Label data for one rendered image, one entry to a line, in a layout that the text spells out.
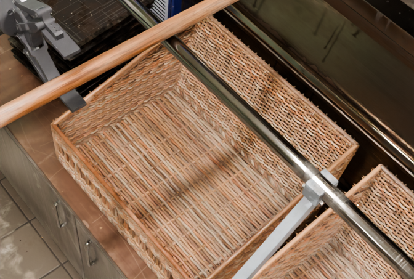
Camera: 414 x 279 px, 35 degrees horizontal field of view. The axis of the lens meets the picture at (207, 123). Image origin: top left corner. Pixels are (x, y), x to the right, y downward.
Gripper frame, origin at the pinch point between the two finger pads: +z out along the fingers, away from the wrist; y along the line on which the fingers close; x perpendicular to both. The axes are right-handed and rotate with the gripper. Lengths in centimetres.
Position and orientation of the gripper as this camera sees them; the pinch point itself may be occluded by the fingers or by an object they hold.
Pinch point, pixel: (72, 78)
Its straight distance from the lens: 111.9
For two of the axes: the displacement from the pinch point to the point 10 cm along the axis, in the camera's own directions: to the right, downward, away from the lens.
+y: -0.8, 5.9, 8.0
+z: 6.4, 6.5, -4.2
